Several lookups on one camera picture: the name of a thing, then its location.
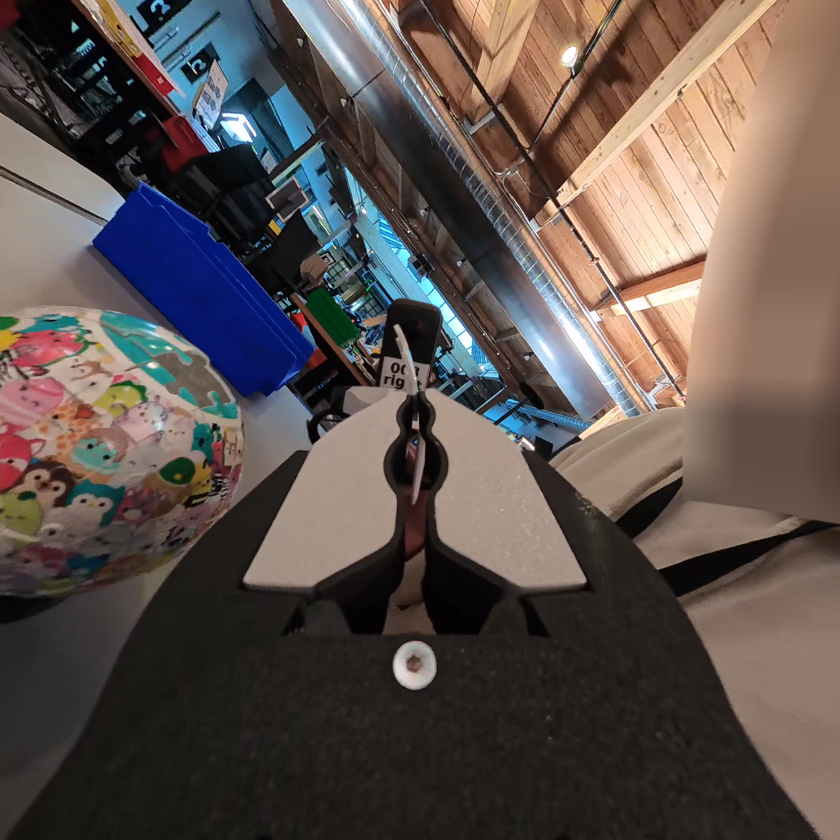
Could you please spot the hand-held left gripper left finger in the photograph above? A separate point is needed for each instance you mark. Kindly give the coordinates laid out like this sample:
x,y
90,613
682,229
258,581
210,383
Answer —
x,y
328,518

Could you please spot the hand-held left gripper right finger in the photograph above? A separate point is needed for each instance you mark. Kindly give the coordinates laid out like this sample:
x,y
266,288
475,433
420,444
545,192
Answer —
x,y
505,518

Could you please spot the teal and white puzzle piece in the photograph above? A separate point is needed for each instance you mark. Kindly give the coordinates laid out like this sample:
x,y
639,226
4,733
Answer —
x,y
418,469

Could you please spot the colourful cartoon puzzle ball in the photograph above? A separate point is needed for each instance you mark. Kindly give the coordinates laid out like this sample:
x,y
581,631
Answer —
x,y
98,459

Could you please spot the green plastic bin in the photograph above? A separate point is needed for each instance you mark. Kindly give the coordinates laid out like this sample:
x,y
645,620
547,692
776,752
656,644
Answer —
x,y
331,315

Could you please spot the wooden table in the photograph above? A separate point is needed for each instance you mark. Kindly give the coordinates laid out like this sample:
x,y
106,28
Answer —
x,y
328,348

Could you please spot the orange stool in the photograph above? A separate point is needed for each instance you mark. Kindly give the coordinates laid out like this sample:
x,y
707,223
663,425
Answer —
x,y
313,358

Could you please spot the blue plastic bin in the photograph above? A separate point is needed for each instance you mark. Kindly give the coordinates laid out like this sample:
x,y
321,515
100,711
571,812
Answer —
x,y
197,289

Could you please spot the red storage bin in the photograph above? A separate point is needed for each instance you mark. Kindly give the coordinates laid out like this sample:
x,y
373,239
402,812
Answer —
x,y
177,141

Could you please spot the round ceiling lamp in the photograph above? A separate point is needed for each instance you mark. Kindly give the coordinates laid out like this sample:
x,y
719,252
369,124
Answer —
x,y
569,54

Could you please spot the silver ventilation duct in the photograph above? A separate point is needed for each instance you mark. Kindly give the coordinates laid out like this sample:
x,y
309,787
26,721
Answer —
x,y
459,164

